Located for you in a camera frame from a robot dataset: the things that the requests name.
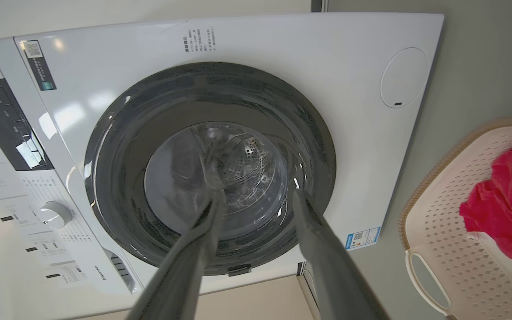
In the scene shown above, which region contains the black QR info sticker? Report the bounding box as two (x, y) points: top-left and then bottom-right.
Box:
(24, 40), (58, 92)

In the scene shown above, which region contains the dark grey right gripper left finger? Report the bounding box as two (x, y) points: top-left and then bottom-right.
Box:
(126, 190), (226, 320)

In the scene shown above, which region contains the red garment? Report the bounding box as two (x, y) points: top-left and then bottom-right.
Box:
(459, 136), (512, 272)

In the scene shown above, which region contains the white front-load washing machine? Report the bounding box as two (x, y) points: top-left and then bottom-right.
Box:
(0, 12), (444, 320)

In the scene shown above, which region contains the round white filter cover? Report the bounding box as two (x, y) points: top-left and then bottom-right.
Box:
(380, 47), (429, 109)

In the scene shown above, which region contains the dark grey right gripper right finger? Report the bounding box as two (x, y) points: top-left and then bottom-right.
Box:
(292, 188), (388, 320)

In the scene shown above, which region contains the black washer display panel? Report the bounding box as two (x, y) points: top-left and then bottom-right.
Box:
(0, 79), (55, 172)

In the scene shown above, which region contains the beige perforated plastic laundry basket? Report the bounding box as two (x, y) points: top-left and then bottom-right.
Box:
(399, 118), (512, 320)

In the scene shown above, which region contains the round black glass washer door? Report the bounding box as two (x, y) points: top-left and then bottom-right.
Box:
(84, 61), (337, 276)

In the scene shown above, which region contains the silver washer program knob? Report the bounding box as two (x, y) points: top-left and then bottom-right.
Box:
(40, 201), (74, 230)

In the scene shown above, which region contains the blue energy label sticker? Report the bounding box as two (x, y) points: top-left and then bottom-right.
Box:
(344, 226), (381, 251)

